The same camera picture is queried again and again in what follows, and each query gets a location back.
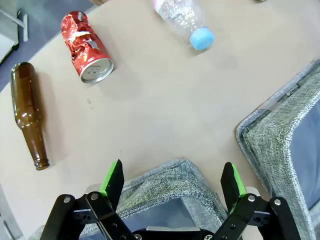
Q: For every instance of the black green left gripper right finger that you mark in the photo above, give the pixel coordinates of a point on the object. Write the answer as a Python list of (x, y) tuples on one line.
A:
[(240, 215)]

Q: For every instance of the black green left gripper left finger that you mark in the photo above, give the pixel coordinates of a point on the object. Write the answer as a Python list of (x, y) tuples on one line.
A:
[(110, 217)]

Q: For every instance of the brown glass bottle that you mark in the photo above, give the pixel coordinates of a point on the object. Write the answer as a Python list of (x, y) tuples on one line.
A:
[(26, 105)]

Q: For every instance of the crushed red soda can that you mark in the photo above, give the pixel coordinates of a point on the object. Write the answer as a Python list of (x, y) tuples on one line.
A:
[(83, 45)]

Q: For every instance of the plastic bottle with blue cap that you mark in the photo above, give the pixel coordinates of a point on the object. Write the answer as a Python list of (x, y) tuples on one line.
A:
[(182, 17)]

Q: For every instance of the grey fabric basket labelled bottle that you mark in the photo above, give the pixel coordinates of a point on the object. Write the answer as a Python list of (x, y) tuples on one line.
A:
[(170, 182)]

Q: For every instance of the grey fabric basket labelled plastic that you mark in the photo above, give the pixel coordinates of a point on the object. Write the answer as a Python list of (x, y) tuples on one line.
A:
[(272, 140)]

